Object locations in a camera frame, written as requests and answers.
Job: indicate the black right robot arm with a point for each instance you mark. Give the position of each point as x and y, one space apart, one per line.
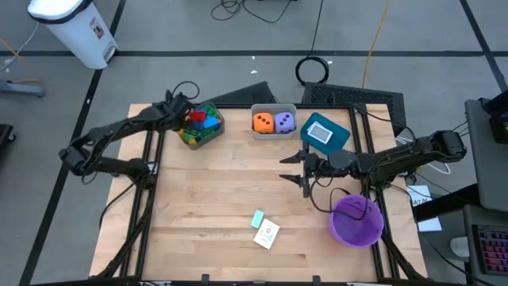
397 159

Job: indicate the black aluminium table frame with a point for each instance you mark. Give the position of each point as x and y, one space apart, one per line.
238 106

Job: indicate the teal plastic bin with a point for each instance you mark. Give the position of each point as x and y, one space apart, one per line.
337 141

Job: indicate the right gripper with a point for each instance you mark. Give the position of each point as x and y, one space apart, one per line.
317 165

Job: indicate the black desk device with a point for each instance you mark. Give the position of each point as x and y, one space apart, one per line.
500 127

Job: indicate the black table clamp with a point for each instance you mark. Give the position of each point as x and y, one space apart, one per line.
205 280
316 280

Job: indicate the white gold-sided card box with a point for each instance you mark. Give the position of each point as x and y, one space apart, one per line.
266 234

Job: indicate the large blue toy brick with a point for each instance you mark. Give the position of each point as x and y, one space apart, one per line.
197 126

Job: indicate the green flat toy brick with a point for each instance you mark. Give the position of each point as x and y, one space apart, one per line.
213 111

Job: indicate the white playing card box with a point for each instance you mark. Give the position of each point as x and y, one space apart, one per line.
312 128
322 135

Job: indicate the black flat panel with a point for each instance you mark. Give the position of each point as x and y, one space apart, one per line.
254 95

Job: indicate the white paper sheet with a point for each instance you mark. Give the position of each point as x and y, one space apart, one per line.
430 225

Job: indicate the brown translucent bin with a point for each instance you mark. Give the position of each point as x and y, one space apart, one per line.
220 137

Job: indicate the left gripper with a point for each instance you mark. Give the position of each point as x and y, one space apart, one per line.
180 109

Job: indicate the backlit keyboard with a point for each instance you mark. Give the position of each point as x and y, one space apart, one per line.
492 250

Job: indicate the white trash can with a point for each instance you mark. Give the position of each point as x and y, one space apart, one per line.
79 35

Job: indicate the purple plastic bucket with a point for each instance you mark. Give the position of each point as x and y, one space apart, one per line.
357 232

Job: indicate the purple foam die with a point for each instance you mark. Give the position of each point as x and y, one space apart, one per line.
285 123

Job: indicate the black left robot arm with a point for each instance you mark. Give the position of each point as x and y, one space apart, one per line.
119 131

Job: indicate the black perforated case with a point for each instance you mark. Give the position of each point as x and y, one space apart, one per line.
349 95

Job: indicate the black floor object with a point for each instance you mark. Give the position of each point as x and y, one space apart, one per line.
6 133

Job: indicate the grey side desk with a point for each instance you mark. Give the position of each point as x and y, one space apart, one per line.
488 171

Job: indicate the green square toy brick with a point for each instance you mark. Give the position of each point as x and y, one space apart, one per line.
207 134

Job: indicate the grey plastic bin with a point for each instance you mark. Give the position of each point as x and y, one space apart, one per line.
274 108

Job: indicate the orange foam die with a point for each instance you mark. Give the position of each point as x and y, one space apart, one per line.
263 123

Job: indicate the grey round pad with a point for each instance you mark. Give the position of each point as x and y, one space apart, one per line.
459 247

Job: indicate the grey stand foot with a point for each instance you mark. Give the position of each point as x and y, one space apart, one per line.
24 88

